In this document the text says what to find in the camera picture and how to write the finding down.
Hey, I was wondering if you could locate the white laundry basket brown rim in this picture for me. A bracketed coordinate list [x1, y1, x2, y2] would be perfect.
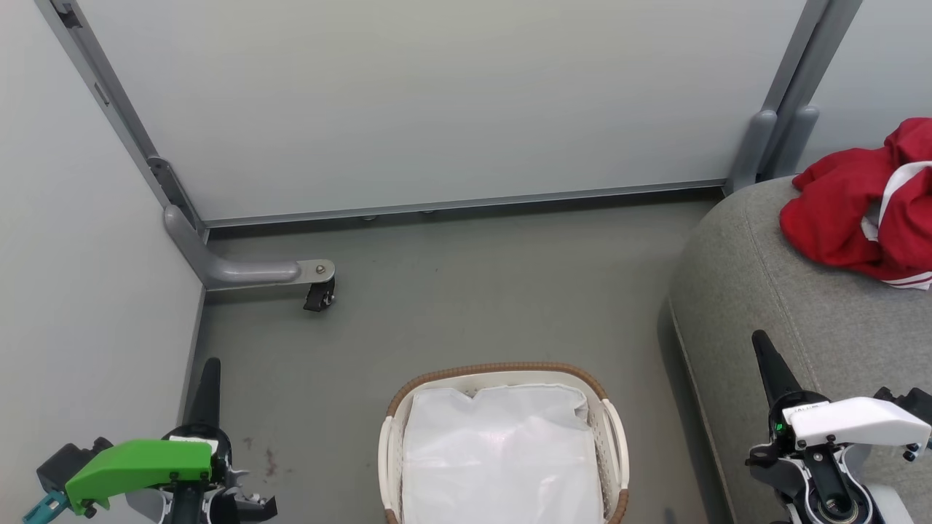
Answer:
[377, 362, 631, 524]

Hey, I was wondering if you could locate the grey fabric sofa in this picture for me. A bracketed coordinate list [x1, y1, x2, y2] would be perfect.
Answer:
[668, 175, 932, 524]

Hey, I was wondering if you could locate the grey partition corner post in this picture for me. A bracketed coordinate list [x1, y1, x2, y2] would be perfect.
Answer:
[33, 0, 212, 241]

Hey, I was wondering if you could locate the white basket liner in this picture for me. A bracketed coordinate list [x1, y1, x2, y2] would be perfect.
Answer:
[400, 384, 605, 524]

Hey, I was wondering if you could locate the grey partition bottom rail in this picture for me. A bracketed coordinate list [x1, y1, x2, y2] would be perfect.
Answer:
[204, 178, 729, 230]

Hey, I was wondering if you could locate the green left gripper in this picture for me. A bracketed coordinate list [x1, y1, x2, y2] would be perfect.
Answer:
[64, 357, 277, 524]

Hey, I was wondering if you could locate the grey partition double post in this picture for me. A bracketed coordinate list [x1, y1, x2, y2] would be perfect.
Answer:
[757, 0, 864, 179]

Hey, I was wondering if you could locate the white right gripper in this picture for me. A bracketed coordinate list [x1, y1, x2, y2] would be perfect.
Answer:
[746, 330, 932, 524]

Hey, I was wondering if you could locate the grey metal partition foot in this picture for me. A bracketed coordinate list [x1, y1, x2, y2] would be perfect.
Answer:
[163, 204, 337, 292]

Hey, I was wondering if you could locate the black caster wheel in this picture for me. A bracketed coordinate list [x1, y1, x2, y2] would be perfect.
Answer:
[303, 279, 337, 314]

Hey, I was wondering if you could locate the grey rounded partition foot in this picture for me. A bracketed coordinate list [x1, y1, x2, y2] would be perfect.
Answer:
[724, 109, 778, 194]
[772, 106, 820, 175]

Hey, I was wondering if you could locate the red and white garment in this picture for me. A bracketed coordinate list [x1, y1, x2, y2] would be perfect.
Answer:
[779, 118, 932, 290]

